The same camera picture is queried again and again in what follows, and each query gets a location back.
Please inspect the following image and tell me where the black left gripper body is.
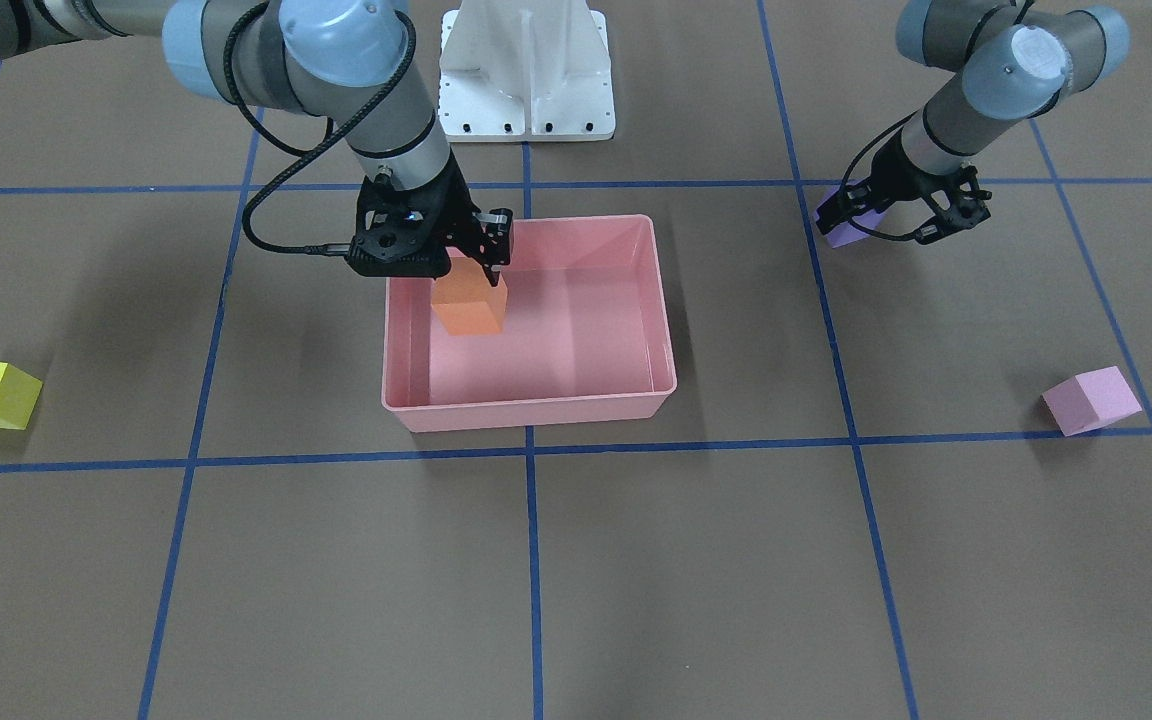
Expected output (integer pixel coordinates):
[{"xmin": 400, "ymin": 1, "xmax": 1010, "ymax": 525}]
[{"xmin": 841, "ymin": 141, "xmax": 992, "ymax": 243}]

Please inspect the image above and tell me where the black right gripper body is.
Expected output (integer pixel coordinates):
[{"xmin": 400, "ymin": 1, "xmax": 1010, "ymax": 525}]
[{"xmin": 344, "ymin": 165, "xmax": 513, "ymax": 279}]

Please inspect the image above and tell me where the orange foam block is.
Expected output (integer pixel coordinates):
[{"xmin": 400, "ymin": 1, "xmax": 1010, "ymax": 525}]
[{"xmin": 431, "ymin": 258, "xmax": 508, "ymax": 336}]

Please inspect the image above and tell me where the purple foam block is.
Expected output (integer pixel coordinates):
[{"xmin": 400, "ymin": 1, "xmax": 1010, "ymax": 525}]
[{"xmin": 810, "ymin": 204, "xmax": 888, "ymax": 249}]

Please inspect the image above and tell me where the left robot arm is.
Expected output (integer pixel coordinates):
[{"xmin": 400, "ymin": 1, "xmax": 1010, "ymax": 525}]
[{"xmin": 814, "ymin": 1, "xmax": 1132, "ymax": 247}]

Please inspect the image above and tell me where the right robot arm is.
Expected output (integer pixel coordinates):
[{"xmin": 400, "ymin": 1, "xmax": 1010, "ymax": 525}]
[{"xmin": 0, "ymin": 1, "xmax": 513, "ymax": 286}]

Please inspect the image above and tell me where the pink plastic bin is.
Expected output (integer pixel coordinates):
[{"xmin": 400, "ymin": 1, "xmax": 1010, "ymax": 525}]
[{"xmin": 381, "ymin": 215, "xmax": 679, "ymax": 433}]

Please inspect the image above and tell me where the pink foam block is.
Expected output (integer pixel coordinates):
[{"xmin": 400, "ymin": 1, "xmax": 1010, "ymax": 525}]
[{"xmin": 1041, "ymin": 366, "xmax": 1143, "ymax": 437}]

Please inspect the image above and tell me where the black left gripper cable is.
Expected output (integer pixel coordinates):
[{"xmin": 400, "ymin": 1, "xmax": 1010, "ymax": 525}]
[{"xmin": 839, "ymin": 109, "xmax": 927, "ymax": 242}]

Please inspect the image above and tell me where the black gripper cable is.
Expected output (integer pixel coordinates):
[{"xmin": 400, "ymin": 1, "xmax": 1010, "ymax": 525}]
[
  {"xmin": 226, "ymin": 0, "xmax": 417, "ymax": 257},
  {"xmin": 839, "ymin": 109, "xmax": 927, "ymax": 242}
]

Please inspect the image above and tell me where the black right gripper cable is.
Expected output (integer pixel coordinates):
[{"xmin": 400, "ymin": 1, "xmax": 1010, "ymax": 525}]
[{"xmin": 226, "ymin": 0, "xmax": 417, "ymax": 257}]

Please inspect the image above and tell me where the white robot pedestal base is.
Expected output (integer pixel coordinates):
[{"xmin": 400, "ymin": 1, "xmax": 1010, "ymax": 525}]
[{"xmin": 438, "ymin": 1, "xmax": 617, "ymax": 143}]

